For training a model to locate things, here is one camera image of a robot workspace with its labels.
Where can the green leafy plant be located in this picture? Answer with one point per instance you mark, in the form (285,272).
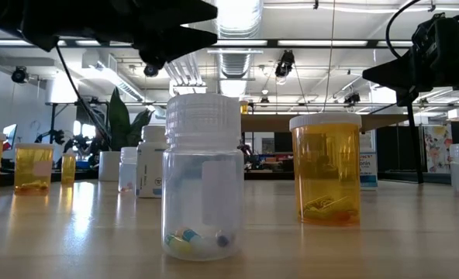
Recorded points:
(118,120)

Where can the desktop computer monitor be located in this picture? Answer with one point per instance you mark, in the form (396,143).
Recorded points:
(10,135)

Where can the black metal stand frame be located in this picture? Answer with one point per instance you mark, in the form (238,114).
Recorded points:
(52,120)

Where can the black monitor screen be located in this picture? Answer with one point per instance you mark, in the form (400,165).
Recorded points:
(283,142)

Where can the floral poster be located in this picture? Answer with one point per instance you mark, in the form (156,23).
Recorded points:
(438,149)

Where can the squat amber pill bottle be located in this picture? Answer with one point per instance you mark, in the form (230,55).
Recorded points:
(33,168)

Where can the black partition panel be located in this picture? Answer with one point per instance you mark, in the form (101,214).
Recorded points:
(392,149)

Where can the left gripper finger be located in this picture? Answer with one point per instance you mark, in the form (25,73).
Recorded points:
(175,44)
(183,13)

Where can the white bottle grey-print label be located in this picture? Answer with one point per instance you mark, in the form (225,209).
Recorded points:
(150,162)

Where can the white plant pot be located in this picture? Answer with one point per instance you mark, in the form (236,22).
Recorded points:
(108,166)

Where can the small amber pill bottle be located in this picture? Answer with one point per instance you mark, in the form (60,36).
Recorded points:
(68,168)

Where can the silver air duct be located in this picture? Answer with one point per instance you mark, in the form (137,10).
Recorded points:
(235,15)

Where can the black overhead frame bar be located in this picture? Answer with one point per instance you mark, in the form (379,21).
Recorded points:
(272,43)

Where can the large amber pill bottle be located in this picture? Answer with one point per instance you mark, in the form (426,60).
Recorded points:
(326,170)

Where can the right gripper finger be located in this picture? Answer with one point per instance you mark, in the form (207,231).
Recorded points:
(392,71)
(408,97)

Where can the large clear ribbed-cap bottle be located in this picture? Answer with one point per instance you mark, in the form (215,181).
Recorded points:
(202,186)

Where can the black ceiling camera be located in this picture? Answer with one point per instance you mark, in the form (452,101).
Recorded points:
(19,74)
(150,70)
(351,97)
(285,64)

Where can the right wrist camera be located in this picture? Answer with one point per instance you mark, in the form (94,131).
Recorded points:
(435,33)

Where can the small clear pill bottle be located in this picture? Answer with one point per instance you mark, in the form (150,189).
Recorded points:
(127,170)

